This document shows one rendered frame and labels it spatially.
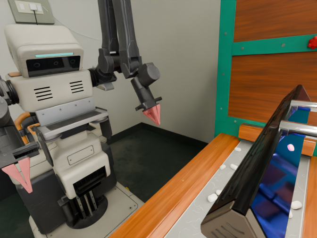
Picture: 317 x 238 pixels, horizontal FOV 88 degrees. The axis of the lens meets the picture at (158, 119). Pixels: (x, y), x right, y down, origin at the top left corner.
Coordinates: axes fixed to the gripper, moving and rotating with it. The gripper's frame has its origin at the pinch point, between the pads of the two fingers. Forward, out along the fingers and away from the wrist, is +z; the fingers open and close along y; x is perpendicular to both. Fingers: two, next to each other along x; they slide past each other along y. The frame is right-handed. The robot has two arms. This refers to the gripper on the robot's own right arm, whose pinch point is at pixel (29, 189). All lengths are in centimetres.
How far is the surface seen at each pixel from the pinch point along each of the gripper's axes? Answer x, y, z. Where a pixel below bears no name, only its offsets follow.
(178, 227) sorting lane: -6.2, 27.2, 32.5
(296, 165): -42, 31, 15
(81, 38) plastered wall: 127, 103, -124
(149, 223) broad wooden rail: -1.3, 21.4, 27.1
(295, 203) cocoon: -30, 56, 43
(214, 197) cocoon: -11, 43, 33
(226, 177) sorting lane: -9, 58, 34
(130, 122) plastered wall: 187, 153, -9
